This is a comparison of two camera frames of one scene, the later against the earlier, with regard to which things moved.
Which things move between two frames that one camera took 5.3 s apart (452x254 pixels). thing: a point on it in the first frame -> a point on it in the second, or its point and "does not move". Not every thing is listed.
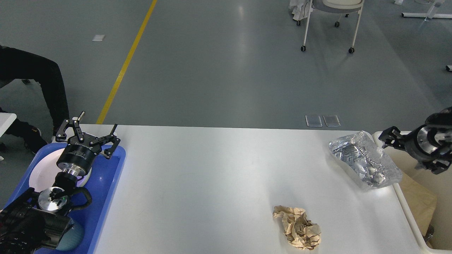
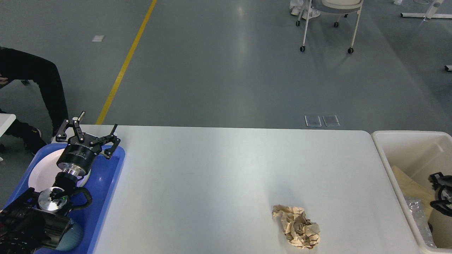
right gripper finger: [436, 166] -> [440, 205]
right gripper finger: [393, 137] -> [438, 180]
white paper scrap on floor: [98, 37] does not move
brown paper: [301, 232] does not move
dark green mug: [72, 237] does not move
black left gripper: [77, 157] does not move
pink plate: [43, 175] does not move
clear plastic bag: [365, 160] -> [418, 210]
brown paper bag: [421, 202] does not move
